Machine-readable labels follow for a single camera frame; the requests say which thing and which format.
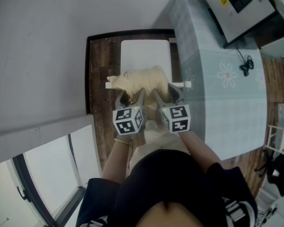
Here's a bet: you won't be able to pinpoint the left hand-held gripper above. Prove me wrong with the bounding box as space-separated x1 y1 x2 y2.
112 88 147 136

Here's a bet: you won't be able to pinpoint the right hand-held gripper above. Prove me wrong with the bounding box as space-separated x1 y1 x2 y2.
152 82 193 134

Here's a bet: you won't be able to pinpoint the cream knitted clothing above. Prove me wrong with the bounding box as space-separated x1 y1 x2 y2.
106 65 169 118

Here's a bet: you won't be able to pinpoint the person's left forearm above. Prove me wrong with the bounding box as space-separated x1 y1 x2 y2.
101 131 145 184

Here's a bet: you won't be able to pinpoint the person's right forearm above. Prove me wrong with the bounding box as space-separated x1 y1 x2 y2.
177 129 222 175

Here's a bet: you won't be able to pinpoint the black office chair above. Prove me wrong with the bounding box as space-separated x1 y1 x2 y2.
254 149 284 197

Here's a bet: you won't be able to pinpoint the person's cream trousers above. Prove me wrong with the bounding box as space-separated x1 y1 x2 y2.
129 120 190 173

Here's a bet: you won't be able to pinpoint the table with floral green tablecloth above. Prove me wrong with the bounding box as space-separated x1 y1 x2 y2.
168 0 268 161

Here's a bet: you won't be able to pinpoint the person's black shirt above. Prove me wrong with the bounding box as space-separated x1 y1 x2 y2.
75 149 259 227

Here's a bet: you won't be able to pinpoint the dark framed window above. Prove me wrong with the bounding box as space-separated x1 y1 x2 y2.
0 123 103 227

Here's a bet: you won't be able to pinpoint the white and black printer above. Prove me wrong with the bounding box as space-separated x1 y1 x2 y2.
198 0 284 50

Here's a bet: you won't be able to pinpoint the thin gold bracelet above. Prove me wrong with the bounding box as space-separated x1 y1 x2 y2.
113 138 134 147

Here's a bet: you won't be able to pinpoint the black cable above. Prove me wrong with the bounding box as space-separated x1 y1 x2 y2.
235 48 255 77

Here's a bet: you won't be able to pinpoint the grey harness strap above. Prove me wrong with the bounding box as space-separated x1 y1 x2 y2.
84 216 108 227
222 197 247 222

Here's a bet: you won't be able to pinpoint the black window handle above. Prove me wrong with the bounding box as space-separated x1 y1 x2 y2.
16 186 27 201

